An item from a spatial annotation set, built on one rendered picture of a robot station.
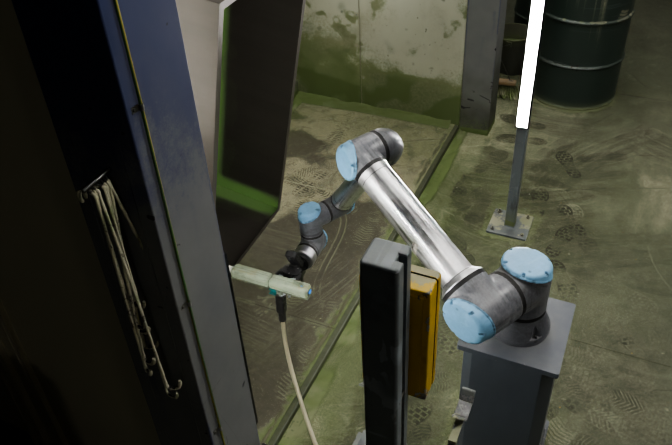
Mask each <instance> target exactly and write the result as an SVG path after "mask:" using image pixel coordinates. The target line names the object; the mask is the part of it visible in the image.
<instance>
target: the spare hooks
mask: <svg viewBox="0 0 672 445"><path fill-rule="evenodd" d="M110 172H111V168H110V167H107V168H106V169H105V170H104V171H100V174H97V175H96V176H94V178H93V179H92V180H91V181H90V182H89V183H87V185H85V186H83V187H81V188H79V189H77V191H76V196H77V198H78V200H79V201H80V202H81V203H84V199H83V198H82V194H83V196H84V198H85V199H88V194H87V192H89V194H90V195H92V196H93V197H94V199H95V202H96V206H97V210H98V212H99V215H100V218H101V222H102V225H103V228H104V232H105V235H106V239H107V243H108V247H109V249H110V253H111V256H112V260H113V265H114V268H115V271H116V274H117V277H118V282H119V286H120V288H121V292H122V295H123V299H124V303H125V306H126V309H127V312H128V316H129V320H130V322H131V325H132V328H133V332H134V336H135V339H136V342H137V345H138V349H139V352H140V355H141V359H142V361H143V366H144V369H145V372H146V373H148V375H149V376H152V375H153V372H152V370H151V369H150V370H149V369H148V366H147V365H146V364H148V365H150V366H152V365H155V364H156V361H157V365H158V368H159V371H160V374H161V378H162V381H163V384H164V387H165V392H166V394H167V395H168V396H169V397H171V398H175V399H177V398H178V397H179V395H178V392H176V396H175V397H174V396H173V395H171V394H170V393H169V391H168V390H178V389H180V388H181V386H182V381H181V380H178V385H177V386H174V387H172V386H169V384H168V382H167V380H166V377H165V374H164V371H163V368H162V365H161V363H160V360H159V356H158V353H157V351H156V348H157V347H158V346H159V341H157V342H156V344H154V343H153V339H152V336H151V333H150V331H151V328H150V327H149V326H148V325H147V322H146V318H145V316H144V312H143V309H144V308H145V307H146V301H145V300H143V301H142V305H141V302H140V300H139V296H138V292H137V289H136V286H135V283H134V280H133V277H132V273H131V269H130V266H129V263H128V260H127V257H126V254H125V250H124V245H123V240H122V236H121V231H120V223H119V219H118V214H117V208H116V203H115V199H116V200H117V202H118V204H119V207H120V209H121V211H122V213H123V214H124V216H125V218H126V219H127V221H128V223H129V225H130V228H131V230H132V231H133V233H134V235H135V237H136V238H137V240H138V242H139V244H140V247H141V248H142V249H143V245H142V243H141V240H140V238H139V236H138V234H137V232H136V229H135V227H134V226H133V224H132V222H131V221H130V218H129V216H128V214H127V212H126V210H125V208H124V206H123V205H122V203H121V201H120V199H119V197H118V195H117V193H116V191H115V189H114V187H113V185H112V183H111V180H110V179H108V178H107V176H106V175H107V174H108V173H110ZM99 181H100V182H101V183H102V184H103V185H102V184H101V183H100V182H99ZM99 187H101V188H102V189H103V190H104V193H105V197H106V201H107V204H108V207H109V211H110V215H111V220H112V223H111V221H110V218H109V215H108V212H107V209H106V206H105V203H104V201H103V198H102V195H101V191H100V190H99V189H98V188H99ZM114 197H115V198H114ZM99 199H100V200H99ZM100 202H101V204H100ZM101 205H102V208H103V211H104V213H105V216H106V219H107V221H108V224H109V227H110V230H111V233H112V236H113V239H114V241H115V243H116V246H117V250H118V252H119V256H120V259H121V262H122V269H123V273H124V278H125V280H126V286H127V291H128V294H127V291H126V288H125V284H124V280H123V278H122V275H121V272H120V269H119V265H118V262H117V259H116V256H115V252H114V249H113V245H112V242H111V240H110V236H109V234H108V230H107V226H106V222H105V219H104V216H103V213H102V208H101ZM112 224H113V226H112ZM128 296H129V297H128ZM129 299H130V301H129ZM135 301H136V302H135ZM137 308H138V309H139V311H140V314H141V317H142V320H143V326H141V321H140V319H139V314H138V310H137ZM145 328H146V331H143V330H144V329H145ZM136 331H137V332H136ZM137 334H138V335H137ZM143 334H145V335H147V334H148V338H149V340H150V342H151V345H147V344H146V343H145V338H144V335H143ZM143 347H144V348H145V349H153V352H154V355H155V357H153V358H152V361H149V360H147V358H146V355H145V353H144V349H143ZM155 347H156V348H155ZM167 389H168V390H167Z"/></svg>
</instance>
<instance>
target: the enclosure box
mask: <svg viewBox="0 0 672 445"><path fill-rule="evenodd" d="M305 3H306V0H176V5H177V10H178V16H179V21H180V26H181V31H182V37H183V42H184V47H185V52H186V58H187V63H188V68H189V73H190V79H191V84H192V89H193V94H194V100H195V105H196V110H197V115H198V121H199V126H200V131H201V136H202V142H203V147H204V152H205V157H206V162H207V168H208V173H209V178H210V183H211V189H212V194H213V199H214V204H215V210H216V215H217V220H218V225H219V231H220V236H221V241H222V246H223V252H226V254H227V259H228V264H229V265H230V266H235V265H236V264H239V262H240V261H241V260H242V258H243V257H244V256H245V254H246V253H247V252H248V250H249V249H250V248H251V246H252V245H253V244H254V243H255V241H256V240H257V239H258V237H259V236H260V235H261V233H262V232H263V231H264V229H265V228H266V227H267V225H268V224H269V223H270V221H271V220H272V219H273V218H274V216H275V215H276V214H277V212H278V211H279V210H280V204H281V196H282V188H283V180H284V172H285V164H286V156H287V148H288V139H289V131H290V123H291V115H292V107H293V99H294V91H295V83H296V75H297V67H298V59H299V51H300V43H301V35H302V27H303V19H304V11H305Z"/></svg>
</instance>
